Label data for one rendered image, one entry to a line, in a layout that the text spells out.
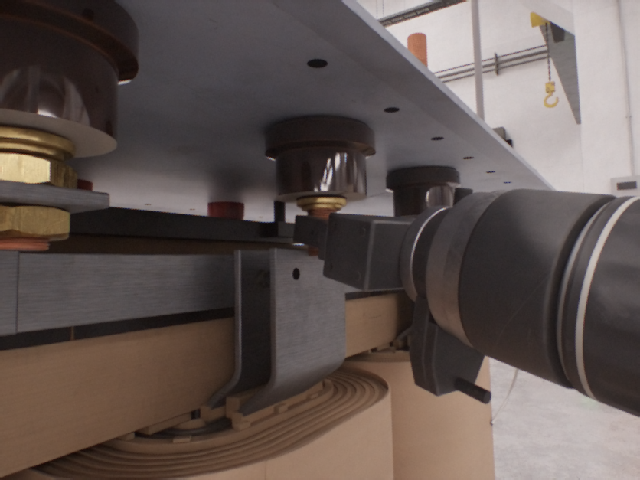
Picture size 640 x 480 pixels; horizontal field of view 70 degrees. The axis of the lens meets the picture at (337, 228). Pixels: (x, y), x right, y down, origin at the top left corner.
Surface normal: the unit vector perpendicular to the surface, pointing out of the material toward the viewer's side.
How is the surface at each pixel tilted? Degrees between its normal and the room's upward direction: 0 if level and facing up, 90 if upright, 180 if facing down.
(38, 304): 90
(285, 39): 180
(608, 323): 95
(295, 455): 90
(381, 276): 102
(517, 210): 43
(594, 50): 90
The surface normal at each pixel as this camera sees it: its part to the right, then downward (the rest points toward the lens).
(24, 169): 0.55, -0.08
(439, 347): 0.60, 0.13
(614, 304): -0.77, -0.14
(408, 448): 0.07, -0.08
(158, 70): 0.03, 1.00
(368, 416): 0.84, -0.07
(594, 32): -0.54, -0.06
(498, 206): -0.45, -0.76
